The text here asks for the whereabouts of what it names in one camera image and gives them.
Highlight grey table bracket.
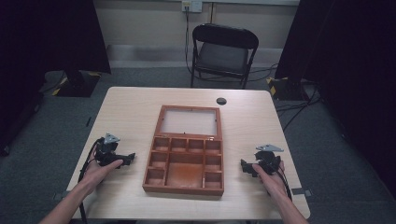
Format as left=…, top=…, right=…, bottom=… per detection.
left=290, top=187, right=313, bottom=197

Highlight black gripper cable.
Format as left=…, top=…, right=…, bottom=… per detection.
left=276, top=169, right=293, bottom=202
left=78, top=137, right=104, bottom=224

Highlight black curtain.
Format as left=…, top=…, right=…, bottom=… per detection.
left=275, top=0, right=396, bottom=200
left=0, top=0, right=112, bottom=157

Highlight black stand base yellow tape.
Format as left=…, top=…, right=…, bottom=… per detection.
left=265, top=76, right=304, bottom=102
left=50, top=70, right=103, bottom=98

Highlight black folding chair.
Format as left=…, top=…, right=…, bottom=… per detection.
left=190, top=23, right=260, bottom=90

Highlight person's left hand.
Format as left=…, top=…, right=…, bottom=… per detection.
left=81, top=159, right=124, bottom=191

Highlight person's right hand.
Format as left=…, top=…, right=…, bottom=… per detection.
left=251, top=161, right=290, bottom=200

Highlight white wall outlet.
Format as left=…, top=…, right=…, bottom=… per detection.
left=181, top=0, right=204, bottom=14

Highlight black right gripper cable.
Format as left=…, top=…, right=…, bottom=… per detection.
left=276, top=169, right=293, bottom=202

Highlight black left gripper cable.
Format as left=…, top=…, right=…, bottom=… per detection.
left=78, top=137, right=104, bottom=224

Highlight black floor cables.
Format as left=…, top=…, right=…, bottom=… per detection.
left=248, top=63, right=323, bottom=133

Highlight black wall outlet cable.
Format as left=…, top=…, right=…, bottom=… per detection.
left=184, top=5, right=194, bottom=75

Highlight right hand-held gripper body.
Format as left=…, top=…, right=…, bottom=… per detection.
left=253, top=144, right=285, bottom=175

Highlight wooden compartment box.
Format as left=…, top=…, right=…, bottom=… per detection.
left=142, top=105, right=225, bottom=197

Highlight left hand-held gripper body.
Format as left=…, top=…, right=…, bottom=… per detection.
left=93, top=133, right=125, bottom=168

